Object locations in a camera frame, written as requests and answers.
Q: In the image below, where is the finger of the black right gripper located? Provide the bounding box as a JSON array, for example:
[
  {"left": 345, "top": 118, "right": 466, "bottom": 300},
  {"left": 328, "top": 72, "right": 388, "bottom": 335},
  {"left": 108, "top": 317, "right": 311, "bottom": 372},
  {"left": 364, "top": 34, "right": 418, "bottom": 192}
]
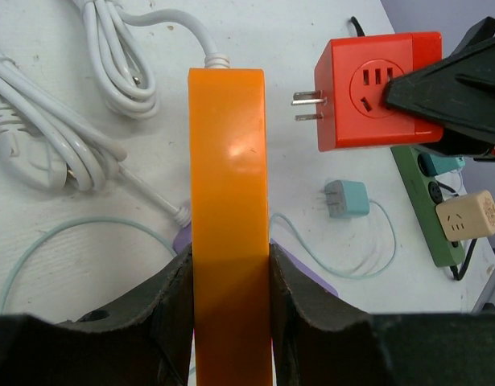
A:
[{"left": 383, "top": 17, "right": 495, "bottom": 159}]

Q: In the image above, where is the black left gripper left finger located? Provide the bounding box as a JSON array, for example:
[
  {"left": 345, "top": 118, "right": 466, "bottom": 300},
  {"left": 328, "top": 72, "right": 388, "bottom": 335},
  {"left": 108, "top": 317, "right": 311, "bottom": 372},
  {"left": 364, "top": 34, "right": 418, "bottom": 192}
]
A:
[{"left": 0, "top": 247, "right": 194, "bottom": 385}]

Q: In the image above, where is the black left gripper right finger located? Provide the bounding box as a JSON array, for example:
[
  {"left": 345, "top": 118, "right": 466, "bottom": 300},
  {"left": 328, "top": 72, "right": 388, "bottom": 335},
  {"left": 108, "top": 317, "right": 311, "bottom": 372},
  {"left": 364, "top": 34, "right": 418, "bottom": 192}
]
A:
[{"left": 270, "top": 244, "right": 495, "bottom": 385}]

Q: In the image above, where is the light blue charger plug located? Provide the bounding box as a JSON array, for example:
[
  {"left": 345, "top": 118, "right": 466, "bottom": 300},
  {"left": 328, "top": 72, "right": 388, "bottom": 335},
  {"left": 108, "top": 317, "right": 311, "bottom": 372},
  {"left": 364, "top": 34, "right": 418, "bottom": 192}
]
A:
[{"left": 418, "top": 153, "right": 465, "bottom": 177}]

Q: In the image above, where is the green power strip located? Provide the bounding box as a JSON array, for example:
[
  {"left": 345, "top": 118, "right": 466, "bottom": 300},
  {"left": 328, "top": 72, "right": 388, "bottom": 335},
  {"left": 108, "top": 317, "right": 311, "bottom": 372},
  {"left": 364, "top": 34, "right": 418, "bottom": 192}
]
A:
[{"left": 391, "top": 146, "right": 465, "bottom": 268}]

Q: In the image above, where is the purple power strip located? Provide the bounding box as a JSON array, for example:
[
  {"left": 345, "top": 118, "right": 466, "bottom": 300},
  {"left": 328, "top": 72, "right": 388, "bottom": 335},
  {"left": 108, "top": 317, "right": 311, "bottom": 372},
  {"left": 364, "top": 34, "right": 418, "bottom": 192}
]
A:
[{"left": 172, "top": 224, "right": 339, "bottom": 298}]

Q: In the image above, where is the red cube socket adapter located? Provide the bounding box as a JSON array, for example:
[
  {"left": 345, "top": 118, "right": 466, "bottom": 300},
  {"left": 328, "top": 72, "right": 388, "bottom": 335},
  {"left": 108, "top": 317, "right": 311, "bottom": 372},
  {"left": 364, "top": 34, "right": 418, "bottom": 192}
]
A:
[{"left": 291, "top": 31, "right": 443, "bottom": 152}]

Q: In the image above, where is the beige cube adapter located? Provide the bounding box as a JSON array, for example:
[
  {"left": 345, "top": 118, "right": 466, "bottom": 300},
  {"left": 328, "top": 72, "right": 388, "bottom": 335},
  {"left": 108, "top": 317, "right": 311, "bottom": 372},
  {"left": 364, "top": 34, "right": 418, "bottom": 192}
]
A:
[{"left": 435, "top": 190, "right": 495, "bottom": 242}]

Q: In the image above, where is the teal charger plug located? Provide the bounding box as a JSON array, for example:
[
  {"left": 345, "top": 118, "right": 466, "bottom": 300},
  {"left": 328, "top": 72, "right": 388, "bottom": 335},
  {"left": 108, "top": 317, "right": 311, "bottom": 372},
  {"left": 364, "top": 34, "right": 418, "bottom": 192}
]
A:
[{"left": 324, "top": 179, "right": 370, "bottom": 219}]

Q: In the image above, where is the orange power strip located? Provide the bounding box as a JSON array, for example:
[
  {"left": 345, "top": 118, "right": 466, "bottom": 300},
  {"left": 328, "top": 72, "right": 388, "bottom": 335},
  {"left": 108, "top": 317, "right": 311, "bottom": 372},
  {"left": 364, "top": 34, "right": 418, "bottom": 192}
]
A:
[{"left": 188, "top": 68, "right": 272, "bottom": 385}]

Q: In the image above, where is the black power cord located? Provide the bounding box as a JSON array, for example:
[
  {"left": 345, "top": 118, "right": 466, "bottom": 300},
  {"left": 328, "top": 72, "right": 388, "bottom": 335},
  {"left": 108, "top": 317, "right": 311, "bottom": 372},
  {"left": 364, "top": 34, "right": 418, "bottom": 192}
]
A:
[{"left": 348, "top": 15, "right": 480, "bottom": 281}]

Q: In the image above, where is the white cord bundle purple strip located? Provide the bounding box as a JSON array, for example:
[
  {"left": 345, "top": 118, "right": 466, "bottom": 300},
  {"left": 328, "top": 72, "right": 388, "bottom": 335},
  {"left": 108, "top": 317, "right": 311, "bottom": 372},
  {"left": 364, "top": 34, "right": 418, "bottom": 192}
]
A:
[{"left": 0, "top": 50, "right": 191, "bottom": 227}]

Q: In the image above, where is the white cord bundle orange strip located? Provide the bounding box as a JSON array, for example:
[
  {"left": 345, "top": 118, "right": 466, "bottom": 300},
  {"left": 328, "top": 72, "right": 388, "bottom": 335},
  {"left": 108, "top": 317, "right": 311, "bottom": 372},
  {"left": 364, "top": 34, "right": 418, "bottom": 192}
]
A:
[{"left": 73, "top": 1, "right": 230, "bottom": 120}]

